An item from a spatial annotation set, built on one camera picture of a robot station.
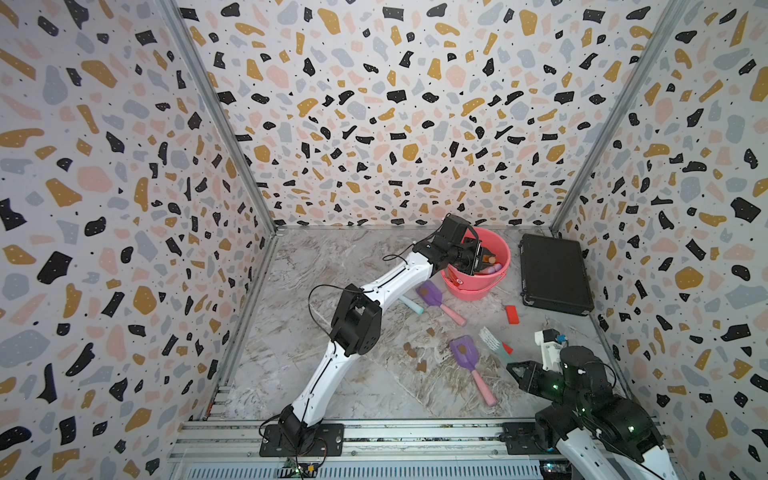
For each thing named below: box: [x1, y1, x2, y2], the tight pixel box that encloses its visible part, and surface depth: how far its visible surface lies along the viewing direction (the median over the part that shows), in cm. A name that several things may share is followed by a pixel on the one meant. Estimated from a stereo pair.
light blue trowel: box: [398, 295, 425, 315], surface depth 99 cm
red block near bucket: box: [505, 305, 520, 325], surface depth 99 cm
